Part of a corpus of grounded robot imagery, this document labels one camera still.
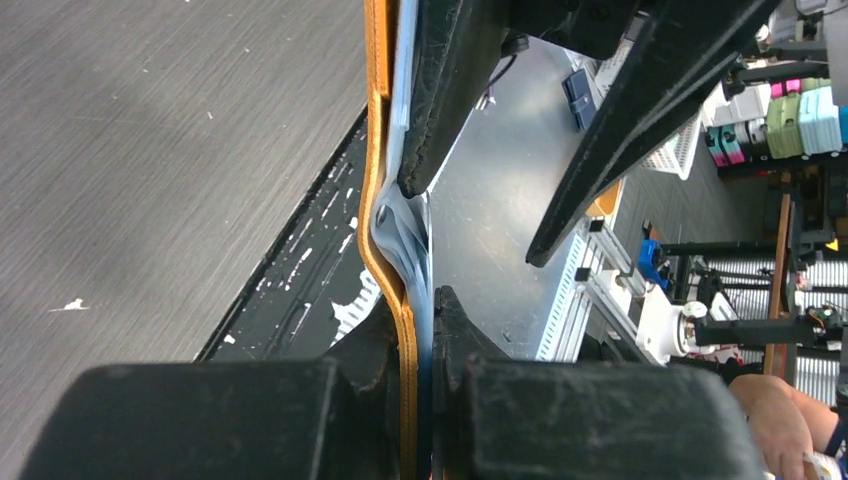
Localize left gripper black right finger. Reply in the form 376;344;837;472
432;286;764;479

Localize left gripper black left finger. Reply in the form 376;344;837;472
21;300;400;479

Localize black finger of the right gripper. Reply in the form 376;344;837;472
525;1;778;267
397;0;509;198

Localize white perforated basket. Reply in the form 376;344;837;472
593;39;702;181

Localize tan oval wooden tray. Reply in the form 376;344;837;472
586;179;626;223

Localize pastel toy suitcases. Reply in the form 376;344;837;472
703;78;847;168

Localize yellow card holder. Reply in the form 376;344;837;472
358;1;434;479

